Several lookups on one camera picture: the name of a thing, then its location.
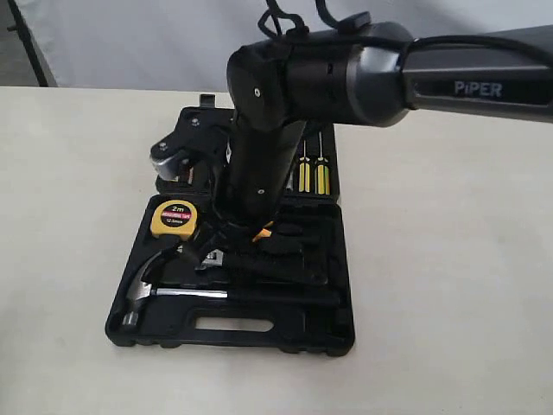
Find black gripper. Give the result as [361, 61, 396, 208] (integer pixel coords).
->
[179, 117, 306, 271]

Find adjustable wrench black handle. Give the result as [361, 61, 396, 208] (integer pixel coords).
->
[195, 250, 328, 286]

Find black plastic tool case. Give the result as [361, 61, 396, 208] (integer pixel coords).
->
[104, 93, 356, 358]

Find claw hammer black grip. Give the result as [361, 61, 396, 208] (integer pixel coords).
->
[122, 250, 340, 329]

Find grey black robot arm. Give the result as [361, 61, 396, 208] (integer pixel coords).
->
[182, 22, 552, 264]

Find yellow tape measure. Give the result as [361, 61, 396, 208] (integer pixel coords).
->
[149, 200, 199, 241]

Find clear voltage tester screwdriver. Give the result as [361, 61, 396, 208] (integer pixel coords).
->
[286, 173, 294, 191]

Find orange utility knife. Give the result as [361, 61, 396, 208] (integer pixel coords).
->
[171, 160, 194, 186]

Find left yellow black screwdriver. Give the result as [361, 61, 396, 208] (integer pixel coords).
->
[297, 139, 311, 193]

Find yellow black screwdriver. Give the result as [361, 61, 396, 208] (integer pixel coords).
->
[315, 131, 330, 195]
[297, 139, 311, 193]

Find right yellow black screwdriver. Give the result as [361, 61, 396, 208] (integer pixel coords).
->
[315, 131, 330, 195]

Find black stand pole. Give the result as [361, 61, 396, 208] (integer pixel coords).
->
[6, 0, 54, 87]

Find orange handled pliers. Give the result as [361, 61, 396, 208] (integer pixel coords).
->
[251, 221, 274, 242]

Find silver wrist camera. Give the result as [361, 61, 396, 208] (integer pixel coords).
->
[150, 107, 232, 181]

